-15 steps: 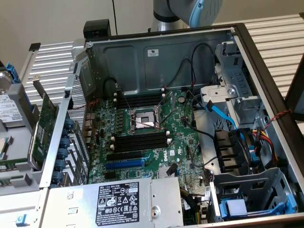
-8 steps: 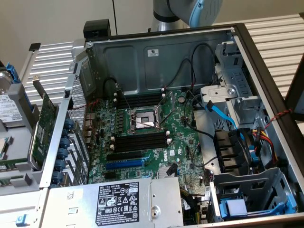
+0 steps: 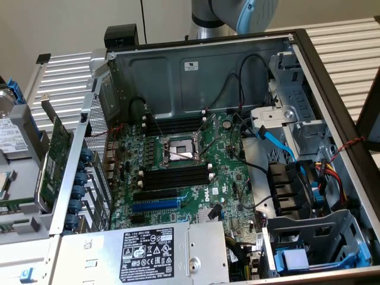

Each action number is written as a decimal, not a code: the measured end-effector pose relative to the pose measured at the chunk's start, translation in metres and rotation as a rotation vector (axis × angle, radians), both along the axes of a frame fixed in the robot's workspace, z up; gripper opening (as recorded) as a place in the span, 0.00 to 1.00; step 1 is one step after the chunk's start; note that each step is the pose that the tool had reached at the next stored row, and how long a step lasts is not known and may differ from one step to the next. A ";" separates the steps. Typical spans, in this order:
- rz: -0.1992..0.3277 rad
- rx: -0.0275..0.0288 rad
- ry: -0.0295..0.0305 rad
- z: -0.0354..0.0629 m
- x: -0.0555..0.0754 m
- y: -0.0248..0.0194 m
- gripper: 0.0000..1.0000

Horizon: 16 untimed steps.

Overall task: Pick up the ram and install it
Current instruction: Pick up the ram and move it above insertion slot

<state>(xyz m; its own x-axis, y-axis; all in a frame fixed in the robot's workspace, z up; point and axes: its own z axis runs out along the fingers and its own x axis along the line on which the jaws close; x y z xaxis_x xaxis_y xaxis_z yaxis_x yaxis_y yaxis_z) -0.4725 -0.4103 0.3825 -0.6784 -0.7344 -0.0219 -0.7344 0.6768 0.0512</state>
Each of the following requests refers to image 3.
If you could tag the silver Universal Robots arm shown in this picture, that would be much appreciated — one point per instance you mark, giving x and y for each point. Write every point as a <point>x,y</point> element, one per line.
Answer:
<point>213,17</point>

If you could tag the blue card retention clip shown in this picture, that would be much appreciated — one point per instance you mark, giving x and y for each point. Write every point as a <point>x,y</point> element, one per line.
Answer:
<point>78,192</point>
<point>83,166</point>
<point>72,221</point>
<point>75,206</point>
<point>80,179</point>
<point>86,155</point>

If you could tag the silver metal panel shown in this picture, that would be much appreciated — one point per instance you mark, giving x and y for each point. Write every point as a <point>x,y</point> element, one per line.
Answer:
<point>23,258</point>

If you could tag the dark brown panel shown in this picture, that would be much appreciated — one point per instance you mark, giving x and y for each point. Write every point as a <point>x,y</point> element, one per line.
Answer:
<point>369,112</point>

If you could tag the blue disk bracket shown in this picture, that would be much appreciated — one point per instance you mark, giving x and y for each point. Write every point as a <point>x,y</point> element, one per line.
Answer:
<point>17,92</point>

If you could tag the blue release button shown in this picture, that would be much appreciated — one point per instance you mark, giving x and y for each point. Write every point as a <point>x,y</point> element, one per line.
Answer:
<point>26,274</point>

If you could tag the silver chipset heatsink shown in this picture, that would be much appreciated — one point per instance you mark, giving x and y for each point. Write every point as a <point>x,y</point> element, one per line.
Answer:
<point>203,215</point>

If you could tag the CPU chip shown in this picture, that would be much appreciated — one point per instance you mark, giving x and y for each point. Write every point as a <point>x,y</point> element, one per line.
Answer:
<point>3,185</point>

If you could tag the black box with port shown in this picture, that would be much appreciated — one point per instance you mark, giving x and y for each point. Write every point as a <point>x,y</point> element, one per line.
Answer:
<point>121,34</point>

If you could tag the coin cell battery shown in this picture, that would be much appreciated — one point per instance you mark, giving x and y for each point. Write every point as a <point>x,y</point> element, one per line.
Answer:
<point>227,124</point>

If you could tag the open PC case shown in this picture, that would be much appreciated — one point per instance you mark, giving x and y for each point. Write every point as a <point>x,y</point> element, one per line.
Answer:
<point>154,83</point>

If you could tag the thin metal locking lever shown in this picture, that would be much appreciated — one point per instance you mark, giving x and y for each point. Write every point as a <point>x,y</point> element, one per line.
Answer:
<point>210,147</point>
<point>156,124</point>

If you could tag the black case fan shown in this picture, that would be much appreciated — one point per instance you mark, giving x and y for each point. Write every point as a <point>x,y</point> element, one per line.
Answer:
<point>285,190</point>

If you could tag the grey parts rack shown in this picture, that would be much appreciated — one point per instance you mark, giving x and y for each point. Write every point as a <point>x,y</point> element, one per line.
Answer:
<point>26,124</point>

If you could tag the grey metal disk bay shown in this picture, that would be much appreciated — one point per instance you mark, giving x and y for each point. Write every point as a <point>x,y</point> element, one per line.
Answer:
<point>291,225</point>

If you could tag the silver power supply with label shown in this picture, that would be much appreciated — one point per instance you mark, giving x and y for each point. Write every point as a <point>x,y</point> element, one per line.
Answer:
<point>98,252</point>

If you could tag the long black expansion slot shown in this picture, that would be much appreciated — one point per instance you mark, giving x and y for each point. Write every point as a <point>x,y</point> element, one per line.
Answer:
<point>155,195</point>

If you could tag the blue disk caddy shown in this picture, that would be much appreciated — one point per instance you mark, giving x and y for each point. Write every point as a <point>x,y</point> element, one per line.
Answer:
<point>294,259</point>

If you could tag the green graphics card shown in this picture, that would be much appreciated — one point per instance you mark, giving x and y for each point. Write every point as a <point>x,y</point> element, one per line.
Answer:
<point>58,154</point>

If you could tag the short black expansion slot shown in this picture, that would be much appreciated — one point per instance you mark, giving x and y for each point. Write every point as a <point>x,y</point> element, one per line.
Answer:
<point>138,219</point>

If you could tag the silver metal drive cage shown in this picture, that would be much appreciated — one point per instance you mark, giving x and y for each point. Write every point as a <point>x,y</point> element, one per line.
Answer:
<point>273,115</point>

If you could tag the silver hard disk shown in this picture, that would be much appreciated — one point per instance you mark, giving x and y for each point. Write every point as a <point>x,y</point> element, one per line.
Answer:
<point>10,133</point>

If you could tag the green Dell motherboard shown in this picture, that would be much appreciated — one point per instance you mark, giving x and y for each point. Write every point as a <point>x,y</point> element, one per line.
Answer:
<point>234,178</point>

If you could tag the CPU socket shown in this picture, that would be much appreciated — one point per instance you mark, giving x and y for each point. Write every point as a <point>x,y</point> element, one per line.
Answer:
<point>181,148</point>

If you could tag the blue expansion slot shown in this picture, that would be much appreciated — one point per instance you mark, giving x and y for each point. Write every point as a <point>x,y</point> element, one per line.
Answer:
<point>155,205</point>

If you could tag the white sticker label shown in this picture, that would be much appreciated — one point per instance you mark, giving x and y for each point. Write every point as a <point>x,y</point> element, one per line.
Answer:
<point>191,66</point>

